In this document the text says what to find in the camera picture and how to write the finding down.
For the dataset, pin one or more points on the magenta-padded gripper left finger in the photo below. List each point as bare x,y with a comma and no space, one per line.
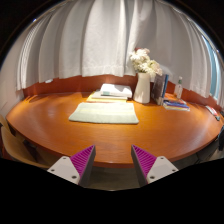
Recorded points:
66,168

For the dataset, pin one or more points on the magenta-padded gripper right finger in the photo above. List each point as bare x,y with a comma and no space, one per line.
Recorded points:
156,168

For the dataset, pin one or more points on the pale green towel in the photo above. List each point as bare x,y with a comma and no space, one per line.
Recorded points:
105,114

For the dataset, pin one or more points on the wooden chair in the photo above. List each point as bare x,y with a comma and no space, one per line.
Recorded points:
15,146

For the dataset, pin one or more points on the blue flat book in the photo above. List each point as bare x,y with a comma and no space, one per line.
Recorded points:
176,106

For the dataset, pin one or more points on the dark chair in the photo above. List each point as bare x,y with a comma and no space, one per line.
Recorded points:
221,137

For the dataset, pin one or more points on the orange flat book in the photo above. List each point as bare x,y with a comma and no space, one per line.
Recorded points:
181,100

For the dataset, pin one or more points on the yellow flat book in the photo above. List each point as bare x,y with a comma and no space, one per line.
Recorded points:
93,100

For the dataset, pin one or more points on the small dark object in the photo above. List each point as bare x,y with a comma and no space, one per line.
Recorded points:
217,118

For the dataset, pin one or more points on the grey book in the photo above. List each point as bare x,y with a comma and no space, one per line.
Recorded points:
98,96

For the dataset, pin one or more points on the white ceramic vase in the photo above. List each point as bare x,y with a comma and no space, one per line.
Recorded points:
142,90

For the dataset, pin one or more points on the dark upright book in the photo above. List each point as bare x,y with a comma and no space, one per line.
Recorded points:
158,88

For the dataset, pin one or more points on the clear plastic bottle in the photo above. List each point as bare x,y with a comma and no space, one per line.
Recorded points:
178,89

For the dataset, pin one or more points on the blue upright book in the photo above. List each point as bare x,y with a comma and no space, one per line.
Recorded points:
165,85

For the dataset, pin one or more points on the white flower bouquet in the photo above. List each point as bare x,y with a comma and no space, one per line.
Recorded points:
143,61

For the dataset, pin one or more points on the white curtain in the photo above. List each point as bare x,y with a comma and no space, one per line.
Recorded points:
100,36

